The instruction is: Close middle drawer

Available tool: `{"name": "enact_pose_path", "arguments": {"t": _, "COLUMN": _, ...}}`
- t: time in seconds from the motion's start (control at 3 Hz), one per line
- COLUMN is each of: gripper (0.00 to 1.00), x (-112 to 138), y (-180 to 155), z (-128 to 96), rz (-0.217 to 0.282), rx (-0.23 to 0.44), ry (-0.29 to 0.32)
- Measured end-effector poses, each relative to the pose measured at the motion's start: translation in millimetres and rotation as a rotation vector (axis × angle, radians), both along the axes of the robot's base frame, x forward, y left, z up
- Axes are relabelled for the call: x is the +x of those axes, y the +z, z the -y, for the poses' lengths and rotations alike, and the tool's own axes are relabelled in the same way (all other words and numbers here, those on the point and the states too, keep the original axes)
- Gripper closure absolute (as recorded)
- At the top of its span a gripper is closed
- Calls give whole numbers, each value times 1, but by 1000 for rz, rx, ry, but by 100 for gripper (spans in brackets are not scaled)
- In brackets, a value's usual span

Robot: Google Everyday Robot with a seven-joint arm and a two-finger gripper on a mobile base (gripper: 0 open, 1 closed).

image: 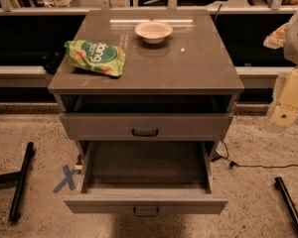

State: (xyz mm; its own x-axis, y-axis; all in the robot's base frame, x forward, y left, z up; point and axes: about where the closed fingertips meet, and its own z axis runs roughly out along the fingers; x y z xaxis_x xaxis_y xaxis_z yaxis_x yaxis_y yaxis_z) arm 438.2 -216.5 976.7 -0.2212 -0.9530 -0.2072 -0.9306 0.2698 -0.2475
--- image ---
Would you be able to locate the black clamp object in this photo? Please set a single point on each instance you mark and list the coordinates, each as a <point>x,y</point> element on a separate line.
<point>51,64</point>

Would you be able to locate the grey top drawer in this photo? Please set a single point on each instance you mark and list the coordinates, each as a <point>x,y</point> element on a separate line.
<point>145,127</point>

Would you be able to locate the black stand left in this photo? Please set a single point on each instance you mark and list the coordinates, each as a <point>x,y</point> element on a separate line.
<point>19,178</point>

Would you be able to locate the blue tape cross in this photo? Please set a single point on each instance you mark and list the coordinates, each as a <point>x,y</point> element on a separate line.
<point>68,179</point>

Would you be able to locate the black stand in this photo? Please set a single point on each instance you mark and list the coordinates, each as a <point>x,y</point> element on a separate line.
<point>280,185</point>
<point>19,178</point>

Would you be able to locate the black stand right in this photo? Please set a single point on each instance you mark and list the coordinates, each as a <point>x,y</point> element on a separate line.
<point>280,185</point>

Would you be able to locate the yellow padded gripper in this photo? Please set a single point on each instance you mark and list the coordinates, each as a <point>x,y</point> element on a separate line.
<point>297,44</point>

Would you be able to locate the grey drawer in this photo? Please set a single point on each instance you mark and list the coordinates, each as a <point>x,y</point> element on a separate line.
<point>146,179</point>
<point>145,127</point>

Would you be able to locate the white bowl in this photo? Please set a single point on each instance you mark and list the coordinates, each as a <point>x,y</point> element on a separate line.
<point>153,32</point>

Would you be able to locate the grey drawer cabinet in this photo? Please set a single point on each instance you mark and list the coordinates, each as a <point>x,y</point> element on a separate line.
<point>190,72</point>

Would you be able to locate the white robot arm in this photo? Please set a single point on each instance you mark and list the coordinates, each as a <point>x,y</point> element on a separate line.
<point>285,37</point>

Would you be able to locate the green snack bag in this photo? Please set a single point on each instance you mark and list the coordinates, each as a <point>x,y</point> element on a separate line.
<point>96,57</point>

